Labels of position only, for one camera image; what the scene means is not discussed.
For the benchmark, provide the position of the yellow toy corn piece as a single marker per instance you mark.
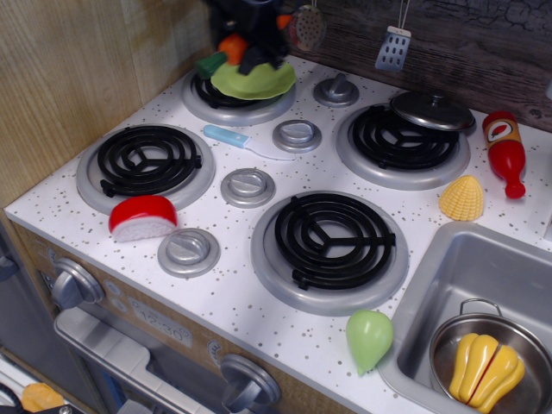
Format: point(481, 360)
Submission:
point(463, 199)

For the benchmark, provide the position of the silver oven dial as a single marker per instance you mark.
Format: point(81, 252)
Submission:
point(249, 388)
point(74, 285)

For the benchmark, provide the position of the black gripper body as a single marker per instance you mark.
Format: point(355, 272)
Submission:
point(256, 26)

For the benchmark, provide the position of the back right black burner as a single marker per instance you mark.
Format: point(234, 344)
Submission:
point(379, 146)

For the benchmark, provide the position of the green toy plate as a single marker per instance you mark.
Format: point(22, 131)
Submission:
point(263, 82)

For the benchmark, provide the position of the steel pot in sink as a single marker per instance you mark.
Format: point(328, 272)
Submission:
point(483, 317)

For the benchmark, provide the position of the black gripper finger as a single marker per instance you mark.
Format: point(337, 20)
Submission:
point(276, 56)
point(252, 57)

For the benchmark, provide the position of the blue handled toy knife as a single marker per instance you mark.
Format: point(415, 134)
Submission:
point(246, 142)

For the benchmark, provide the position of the silver sink basin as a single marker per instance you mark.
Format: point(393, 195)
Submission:
point(463, 261)

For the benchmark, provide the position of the oven clock display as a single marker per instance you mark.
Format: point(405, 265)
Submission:
point(162, 323)

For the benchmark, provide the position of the front right black burner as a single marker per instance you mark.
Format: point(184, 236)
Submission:
point(329, 253)

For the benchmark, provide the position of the silver oven door handle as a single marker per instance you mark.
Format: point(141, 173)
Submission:
point(122, 357)

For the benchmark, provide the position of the green toy pear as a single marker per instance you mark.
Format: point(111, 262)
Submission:
point(369, 335)

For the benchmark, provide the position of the yellow object bottom left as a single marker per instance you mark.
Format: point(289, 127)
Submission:
point(39, 397)

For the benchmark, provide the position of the left silver oven dial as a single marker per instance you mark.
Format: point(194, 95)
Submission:
point(74, 285)

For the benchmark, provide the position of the steel pot lid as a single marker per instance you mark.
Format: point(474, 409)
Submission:
point(432, 110)

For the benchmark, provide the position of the right silver oven dial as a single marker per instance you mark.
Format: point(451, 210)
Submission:
point(249, 388)

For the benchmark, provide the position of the red toy ketchup bottle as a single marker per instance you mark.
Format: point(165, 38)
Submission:
point(505, 151)

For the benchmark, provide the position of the orange toy carrot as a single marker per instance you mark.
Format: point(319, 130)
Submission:
point(230, 50)

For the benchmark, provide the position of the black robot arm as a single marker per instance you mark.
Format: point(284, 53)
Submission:
point(244, 5)

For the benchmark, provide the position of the silver stove knob upper middle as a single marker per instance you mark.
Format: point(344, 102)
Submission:
point(297, 136)

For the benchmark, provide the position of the silver stove knob front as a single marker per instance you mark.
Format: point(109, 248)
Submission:
point(188, 253)

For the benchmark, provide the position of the hanging silver skimmer spoon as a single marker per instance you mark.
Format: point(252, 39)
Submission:
point(307, 27)

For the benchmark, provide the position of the front left black burner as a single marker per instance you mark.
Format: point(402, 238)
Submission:
point(149, 159)

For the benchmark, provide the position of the back left black burner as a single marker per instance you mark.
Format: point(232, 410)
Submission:
point(207, 103)

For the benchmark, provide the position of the hanging silver spatula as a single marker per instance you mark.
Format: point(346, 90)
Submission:
point(395, 46)

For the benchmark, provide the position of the black burner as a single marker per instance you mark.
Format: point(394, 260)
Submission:
point(207, 103)
point(149, 159)
point(329, 253)
point(379, 146)

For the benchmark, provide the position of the silver stove knob back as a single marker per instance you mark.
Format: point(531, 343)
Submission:
point(336, 92)

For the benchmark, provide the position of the silver stove knob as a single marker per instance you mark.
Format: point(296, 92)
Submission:
point(248, 188)
point(297, 136)
point(336, 92)
point(188, 253)

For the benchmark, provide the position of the silver stove knob centre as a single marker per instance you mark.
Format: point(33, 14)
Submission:
point(248, 188)

